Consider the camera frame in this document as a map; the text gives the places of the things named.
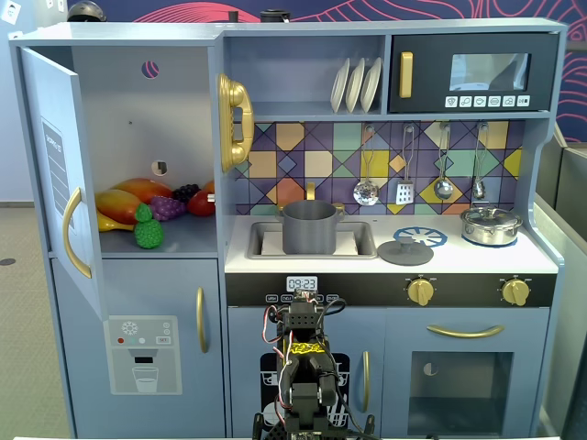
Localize yellow-rimmed clear bowl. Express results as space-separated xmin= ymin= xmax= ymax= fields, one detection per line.
xmin=361 ymin=350 xmax=371 ymax=414

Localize blue cabinet door with list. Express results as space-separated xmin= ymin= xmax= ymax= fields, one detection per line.
xmin=19 ymin=46 xmax=109 ymax=323

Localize gray round pot lid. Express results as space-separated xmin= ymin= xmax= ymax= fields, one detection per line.
xmin=376 ymin=237 xmax=436 ymax=267

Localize gray side furniture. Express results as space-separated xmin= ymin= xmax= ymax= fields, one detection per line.
xmin=533 ymin=122 xmax=587 ymax=440

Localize red white servo cable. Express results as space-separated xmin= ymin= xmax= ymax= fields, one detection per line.
xmin=261 ymin=304 xmax=294 ymax=413

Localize small metal spoon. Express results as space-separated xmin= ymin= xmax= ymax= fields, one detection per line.
xmin=471 ymin=121 xmax=491 ymax=201

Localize steel pot with lid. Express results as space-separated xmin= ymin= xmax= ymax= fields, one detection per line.
xmin=460 ymin=205 xmax=525 ymax=247

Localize white toy plate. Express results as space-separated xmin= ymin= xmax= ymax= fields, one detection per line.
xmin=359 ymin=56 xmax=383 ymax=115
xmin=344 ymin=57 xmax=367 ymax=115
xmin=329 ymin=57 xmax=352 ymax=114

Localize dark toy grapes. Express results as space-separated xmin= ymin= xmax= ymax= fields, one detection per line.
xmin=171 ymin=182 xmax=202 ymax=204

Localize red toy apple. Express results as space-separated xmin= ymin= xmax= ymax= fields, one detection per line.
xmin=186 ymin=189 xmax=217 ymax=218

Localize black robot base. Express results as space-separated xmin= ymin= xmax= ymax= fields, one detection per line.
xmin=251 ymin=411 xmax=378 ymax=440

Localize gray plastic pot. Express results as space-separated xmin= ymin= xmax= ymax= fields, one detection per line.
xmin=274 ymin=199 xmax=347 ymax=257

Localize gold stove knob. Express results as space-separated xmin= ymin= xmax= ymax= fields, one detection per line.
xmin=500 ymin=278 xmax=533 ymax=308
xmin=406 ymin=278 xmax=437 ymax=308

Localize gold toy telephone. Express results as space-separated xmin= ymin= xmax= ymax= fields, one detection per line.
xmin=216 ymin=72 xmax=256 ymax=174

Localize metal ladle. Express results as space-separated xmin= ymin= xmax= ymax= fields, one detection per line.
xmin=433 ymin=122 xmax=455 ymax=201

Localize gold freezer door handle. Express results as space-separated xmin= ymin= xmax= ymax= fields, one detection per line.
xmin=195 ymin=286 xmax=209 ymax=355

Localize red orange toy mango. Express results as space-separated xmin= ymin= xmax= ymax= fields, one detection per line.
xmin=111 ymin=177 xmax=175 ymax=205

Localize gold oven door handle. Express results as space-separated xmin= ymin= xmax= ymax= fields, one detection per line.
xmin=426 ymin=324 xmax=506 ymax=340

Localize metal slotted spatula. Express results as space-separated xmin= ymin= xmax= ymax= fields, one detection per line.
xmin=395 ymin=124 xmax=418 ymax=206

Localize metal slotted spoon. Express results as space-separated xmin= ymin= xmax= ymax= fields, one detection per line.
xmin=352 ymin=125 xmax=382 ymax=206

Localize yellow toy banana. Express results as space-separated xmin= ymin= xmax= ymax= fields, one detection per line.
xmin=96 ymin=212 xmax=139 ymax=234

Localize white wall socket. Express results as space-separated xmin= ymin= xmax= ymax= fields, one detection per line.
xmin=0 ymin=0 xmax=22 ymax=26

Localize blue freezer door with dispenser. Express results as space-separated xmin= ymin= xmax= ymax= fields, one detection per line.
xmin=51 ymin=258 xmax=222 ymax=437

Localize blue toy kitchen unit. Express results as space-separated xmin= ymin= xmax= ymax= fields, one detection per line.
xmin=8 ymin=17 xmax=570 ymax=439

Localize yellow red toy mango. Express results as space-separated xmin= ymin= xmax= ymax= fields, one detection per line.
xmin=94 ymin=188 xmax=143 ymax=226

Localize black helmet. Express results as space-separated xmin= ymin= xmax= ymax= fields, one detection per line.
xmin=66 ymin=0 xmax=108 ymax=24

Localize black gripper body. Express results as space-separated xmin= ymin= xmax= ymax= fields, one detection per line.
xmin=283 ymin=297 xmax=326 ymax=343

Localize purple toy grapes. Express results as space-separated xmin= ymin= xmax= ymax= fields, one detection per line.
xmin=150 ymin=195 xmax=188 ymax=223

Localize gold curved cabinet door handle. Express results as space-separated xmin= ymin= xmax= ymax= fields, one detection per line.
xmin=61 ymin=186 xmax=94 ymax=280

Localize gray toy sink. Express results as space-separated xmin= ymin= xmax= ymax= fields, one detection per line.
xmin=247 ymin=220 xmax=379 ymax=261

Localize dark microwave door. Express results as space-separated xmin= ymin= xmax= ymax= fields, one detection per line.
xmin=387 ymin=32 xmax=561 ymax=115

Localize gold microwave door handle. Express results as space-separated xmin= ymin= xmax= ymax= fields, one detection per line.
xmin=398 ymin=50 xmax=415 ymax=100

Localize blue oven door with window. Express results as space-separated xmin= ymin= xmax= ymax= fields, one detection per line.
xmin=383 ymin=305 xmax=550 ymax=437

